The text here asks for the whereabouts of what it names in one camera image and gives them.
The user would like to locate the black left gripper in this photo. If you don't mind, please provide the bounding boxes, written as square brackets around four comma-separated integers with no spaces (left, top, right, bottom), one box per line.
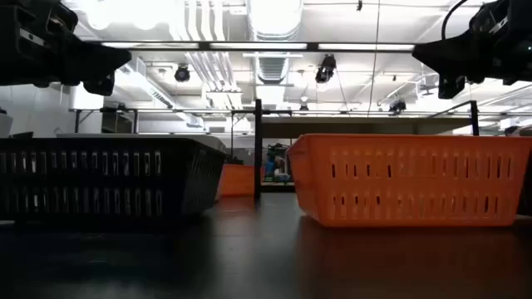
[0,0,132,97]

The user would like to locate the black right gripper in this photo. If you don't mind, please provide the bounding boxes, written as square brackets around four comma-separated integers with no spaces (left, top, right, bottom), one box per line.
[411,0,532,100]

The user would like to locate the orange slotted plastic basket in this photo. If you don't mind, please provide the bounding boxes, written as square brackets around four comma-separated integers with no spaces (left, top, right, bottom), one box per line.
[286,133,532,228]
[215,164,266,198]

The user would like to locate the black background workstation frame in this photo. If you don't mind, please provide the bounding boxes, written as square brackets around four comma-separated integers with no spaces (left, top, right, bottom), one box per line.
[68,105,140,135]

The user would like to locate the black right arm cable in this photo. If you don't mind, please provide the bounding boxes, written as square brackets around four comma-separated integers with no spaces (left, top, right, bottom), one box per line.
[441,0,470,42]

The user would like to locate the black aluminium rig frame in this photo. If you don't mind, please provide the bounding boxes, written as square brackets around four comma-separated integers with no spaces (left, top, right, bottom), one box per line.
[82,40,416,52]

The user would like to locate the silver ceiling air duct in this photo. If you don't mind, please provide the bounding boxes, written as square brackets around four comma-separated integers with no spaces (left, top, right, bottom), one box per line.
[244,0,304,86]

